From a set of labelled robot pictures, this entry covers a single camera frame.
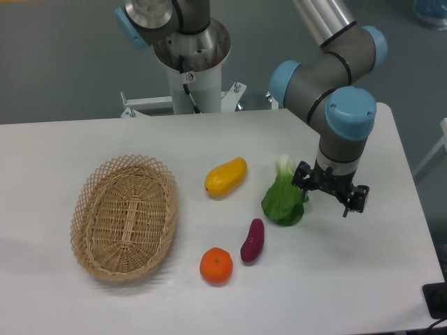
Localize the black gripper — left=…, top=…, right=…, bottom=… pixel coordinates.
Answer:
left=292, top=158, right=369, bottom=218

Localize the orange fruit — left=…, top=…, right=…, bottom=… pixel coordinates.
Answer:
left=199, top=247, right=233, bottom=285

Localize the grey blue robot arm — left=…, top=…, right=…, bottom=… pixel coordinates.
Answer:
left=115, top=1, right=388, bottom=213

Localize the green bok choy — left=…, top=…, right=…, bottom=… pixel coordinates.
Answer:
left=261, top=154, right=309, bottom=227

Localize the purple sweet potato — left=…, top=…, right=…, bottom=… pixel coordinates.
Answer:
left=240, top=218, right=265, bottom=263

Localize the yellow mango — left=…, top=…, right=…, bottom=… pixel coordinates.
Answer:
left=204, top=157, right=247, bottom=198

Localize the black device at table edge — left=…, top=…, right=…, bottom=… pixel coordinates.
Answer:
left=422, top=282, right=446, bottom=319

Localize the blue object in corner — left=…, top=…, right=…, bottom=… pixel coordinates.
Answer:
left=413, top=0, right=446, bottom=31

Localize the woven wicker basket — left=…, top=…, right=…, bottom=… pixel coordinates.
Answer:
left=70, top=155, right=178, bottom=282

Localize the white frame at right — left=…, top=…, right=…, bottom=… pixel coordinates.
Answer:
left=412, top=118, right=446, bottom=184

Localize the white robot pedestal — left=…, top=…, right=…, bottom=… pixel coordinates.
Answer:
left=121, top=18, right=247, bottom=117

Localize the black cable on pedestal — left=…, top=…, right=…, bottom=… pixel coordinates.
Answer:
left=178, top=54, right=203, bottom=114

